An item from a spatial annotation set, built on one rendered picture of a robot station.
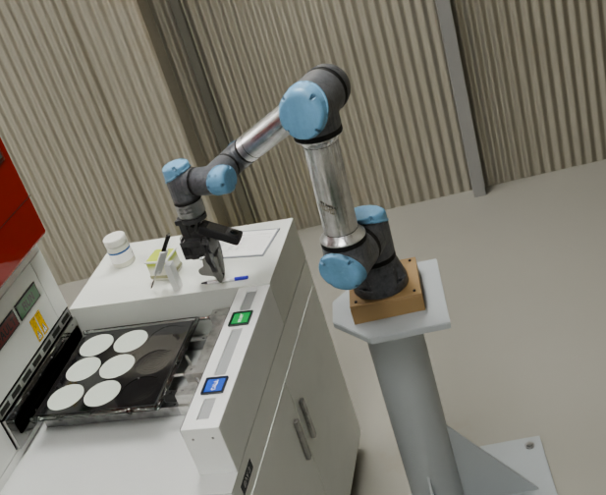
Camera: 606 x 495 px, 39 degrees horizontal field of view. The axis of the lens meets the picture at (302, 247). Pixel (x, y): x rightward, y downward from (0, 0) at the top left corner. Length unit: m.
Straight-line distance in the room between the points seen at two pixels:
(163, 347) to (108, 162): 2.34
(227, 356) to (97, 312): 0.57
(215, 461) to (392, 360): 0.65
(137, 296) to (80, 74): 2.11
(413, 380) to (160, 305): 0.74
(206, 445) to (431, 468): 0.92
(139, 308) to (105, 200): 2.23
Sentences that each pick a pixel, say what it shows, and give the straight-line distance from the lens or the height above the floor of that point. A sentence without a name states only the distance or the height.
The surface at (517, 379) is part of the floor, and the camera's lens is 3.31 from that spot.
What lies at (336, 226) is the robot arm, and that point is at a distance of 2.07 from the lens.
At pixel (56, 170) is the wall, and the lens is 4.69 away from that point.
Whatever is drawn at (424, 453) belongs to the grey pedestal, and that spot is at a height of 0.32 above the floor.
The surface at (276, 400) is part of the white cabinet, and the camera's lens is 2.29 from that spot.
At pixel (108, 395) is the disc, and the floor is 0.90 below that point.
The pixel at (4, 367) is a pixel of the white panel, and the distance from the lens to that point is 2.34.
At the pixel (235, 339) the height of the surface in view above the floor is 0.96.
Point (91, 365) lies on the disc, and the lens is 2.43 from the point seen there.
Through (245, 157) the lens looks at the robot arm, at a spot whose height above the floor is 1.29.
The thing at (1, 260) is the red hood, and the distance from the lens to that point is 2.29.
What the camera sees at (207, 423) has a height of 0.96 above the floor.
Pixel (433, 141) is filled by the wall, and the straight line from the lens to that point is 4.44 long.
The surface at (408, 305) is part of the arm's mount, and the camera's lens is 2.30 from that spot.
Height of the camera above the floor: 2.14
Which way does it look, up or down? 29 degrees down
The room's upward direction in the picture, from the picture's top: 18 degrees counter-clockwise
